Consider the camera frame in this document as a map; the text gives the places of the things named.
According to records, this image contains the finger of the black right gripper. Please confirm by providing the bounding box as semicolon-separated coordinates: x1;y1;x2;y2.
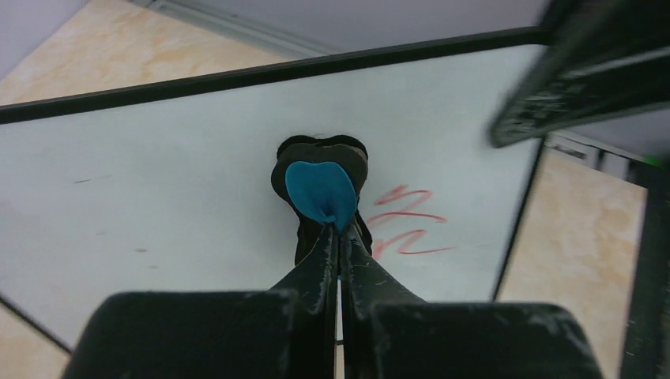
488;0;669;148

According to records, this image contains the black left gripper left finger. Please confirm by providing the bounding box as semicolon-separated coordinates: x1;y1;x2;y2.
63;225;339;378

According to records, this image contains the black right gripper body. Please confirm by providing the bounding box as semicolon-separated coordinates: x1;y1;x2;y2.
619;162;669;378

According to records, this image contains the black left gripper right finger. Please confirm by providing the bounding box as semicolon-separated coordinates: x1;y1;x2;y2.
339;228;601;378

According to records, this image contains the blue felt eraser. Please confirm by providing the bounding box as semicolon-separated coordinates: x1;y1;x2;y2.
271;135;372;264

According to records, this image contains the black framed whiteboard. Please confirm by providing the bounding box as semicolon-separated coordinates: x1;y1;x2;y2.
1;28;545;348

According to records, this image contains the right corner aluminium post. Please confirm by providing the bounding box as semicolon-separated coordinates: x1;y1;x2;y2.
132;0;344;59

